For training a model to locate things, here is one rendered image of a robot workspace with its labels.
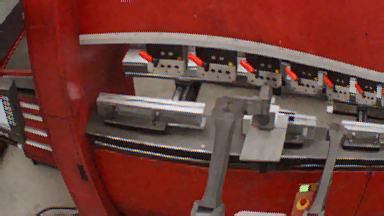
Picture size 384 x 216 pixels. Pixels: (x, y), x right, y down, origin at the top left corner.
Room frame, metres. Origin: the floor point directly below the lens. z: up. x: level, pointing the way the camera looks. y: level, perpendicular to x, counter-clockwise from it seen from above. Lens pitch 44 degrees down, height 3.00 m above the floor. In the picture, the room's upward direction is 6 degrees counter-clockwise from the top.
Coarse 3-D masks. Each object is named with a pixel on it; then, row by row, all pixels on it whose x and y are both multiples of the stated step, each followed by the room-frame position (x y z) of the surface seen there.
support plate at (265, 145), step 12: (276, 120) 1.94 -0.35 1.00; (252, 132) 1.90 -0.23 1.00; (264, 132) 1.89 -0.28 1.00; (276, 132) 1.88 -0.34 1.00; (252, 144) 1.83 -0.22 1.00; (264, 144) 1.82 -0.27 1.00; (276, 144) 1.81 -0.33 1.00; (252, 156) 1.76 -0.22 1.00; (264, 156) 1.75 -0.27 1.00; (276, 156) 1.74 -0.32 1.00
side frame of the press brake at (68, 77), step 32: (32, 0) 2.08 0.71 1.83; (64, 0) 2.10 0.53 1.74; (32, 32) 2.08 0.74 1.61; (64, 32) 2.08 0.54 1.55; (32, 64) 2.09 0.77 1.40; (64, 64) 2.04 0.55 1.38; (96, 64) 2.39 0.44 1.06; (64, 96) 2.03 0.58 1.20; (96, 96) 2.33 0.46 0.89; (64, 128) 2.04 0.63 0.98; (64, 160) 2.07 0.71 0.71; (96, 192) 2.02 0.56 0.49
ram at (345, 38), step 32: (96, 0) 2.19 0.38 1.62; (128, 0) 2.14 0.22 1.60; (160, 0) 2.09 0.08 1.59; (192, 0) 2.05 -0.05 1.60; (224, 0) 2.01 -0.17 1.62; (256, 0) 1.97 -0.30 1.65; (288, 0) 1.93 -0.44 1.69; (320, 0) 1.88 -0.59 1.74; (352, 0) 1.82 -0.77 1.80; (96, 32) 2.19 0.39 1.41; (128, 32) 2.14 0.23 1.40; (192, 32) 2.06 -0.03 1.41; (224, 32) 2.02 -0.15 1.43; (256, 32) 1.98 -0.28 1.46; (288, 32) 1.94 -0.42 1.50; (320, 32) 1.89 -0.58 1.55; (352, 32) 1.83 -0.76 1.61; (320, 64) 1.89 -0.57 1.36; (352, 64) 1.83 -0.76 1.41
